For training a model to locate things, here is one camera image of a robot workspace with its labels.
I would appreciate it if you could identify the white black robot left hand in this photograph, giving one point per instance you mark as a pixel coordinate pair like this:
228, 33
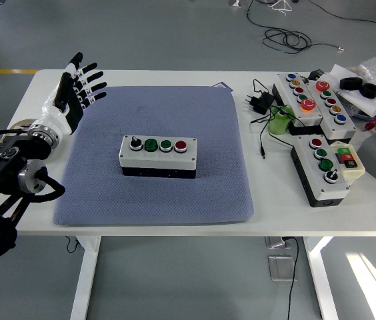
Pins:
64, 110

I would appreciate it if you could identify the four-button control box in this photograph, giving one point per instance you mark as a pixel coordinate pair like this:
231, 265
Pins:
161, 163
336, 191

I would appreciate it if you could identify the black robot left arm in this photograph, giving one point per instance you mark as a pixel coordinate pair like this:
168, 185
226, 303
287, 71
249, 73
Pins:
8, 156

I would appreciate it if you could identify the five-button box, black base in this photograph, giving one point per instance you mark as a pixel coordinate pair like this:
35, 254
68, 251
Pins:
311, 116

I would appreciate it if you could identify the five-button box, grey base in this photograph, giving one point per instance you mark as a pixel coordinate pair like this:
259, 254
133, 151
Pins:
341, 130

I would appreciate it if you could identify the four-button control box, scuffed base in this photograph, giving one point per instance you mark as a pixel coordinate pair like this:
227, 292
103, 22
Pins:
336, 191

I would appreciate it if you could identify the cream shallow tray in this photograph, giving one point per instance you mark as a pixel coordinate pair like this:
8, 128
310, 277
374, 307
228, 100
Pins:
18, 124

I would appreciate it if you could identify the grey-blue textured mat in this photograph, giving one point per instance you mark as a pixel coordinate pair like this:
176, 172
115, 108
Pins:
191, 200

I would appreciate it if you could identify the purple card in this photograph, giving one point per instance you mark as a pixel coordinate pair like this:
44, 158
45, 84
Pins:
224, 86

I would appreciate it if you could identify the white table leg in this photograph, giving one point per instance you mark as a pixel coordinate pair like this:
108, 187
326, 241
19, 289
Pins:
84, 283
321, 283

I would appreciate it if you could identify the black power adapter plug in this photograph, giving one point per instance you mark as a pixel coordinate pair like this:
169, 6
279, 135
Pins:
263, 101

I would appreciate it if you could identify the grey stand foot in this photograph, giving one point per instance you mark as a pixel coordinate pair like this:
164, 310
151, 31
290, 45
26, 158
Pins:
234, 3

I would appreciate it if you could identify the green plastic cylinder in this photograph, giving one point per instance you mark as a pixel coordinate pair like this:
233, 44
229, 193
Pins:
278, 125

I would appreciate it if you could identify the grey floor socket box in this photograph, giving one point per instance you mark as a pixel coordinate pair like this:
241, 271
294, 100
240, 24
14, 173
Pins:
274, 242

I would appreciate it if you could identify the small black device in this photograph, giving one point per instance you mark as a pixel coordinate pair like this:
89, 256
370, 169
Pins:
316, 74

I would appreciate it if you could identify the grey floor socket plate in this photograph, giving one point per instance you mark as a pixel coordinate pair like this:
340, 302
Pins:
279, 268

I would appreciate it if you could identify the red valve knob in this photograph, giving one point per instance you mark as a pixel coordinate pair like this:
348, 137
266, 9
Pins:
373, 124

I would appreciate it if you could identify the clear bubble wrap bag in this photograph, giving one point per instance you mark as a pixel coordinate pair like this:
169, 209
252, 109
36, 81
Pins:
374, 70

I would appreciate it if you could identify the cream small switch box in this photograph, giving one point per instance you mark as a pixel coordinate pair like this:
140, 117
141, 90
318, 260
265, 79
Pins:
354, 171

